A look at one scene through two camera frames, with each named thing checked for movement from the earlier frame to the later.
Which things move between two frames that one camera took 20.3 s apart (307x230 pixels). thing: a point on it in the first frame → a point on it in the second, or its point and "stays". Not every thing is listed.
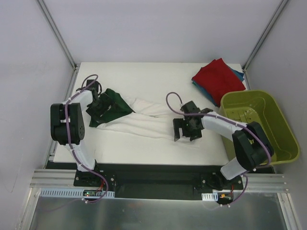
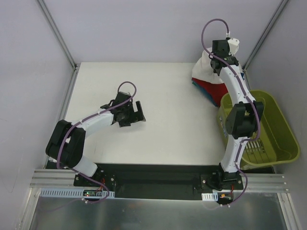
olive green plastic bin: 246,107 stays
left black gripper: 104,108 → 135,115
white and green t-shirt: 147,120 → 203,71
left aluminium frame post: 55,28 stays
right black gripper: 185,128 → 219,47
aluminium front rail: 274,183 stays
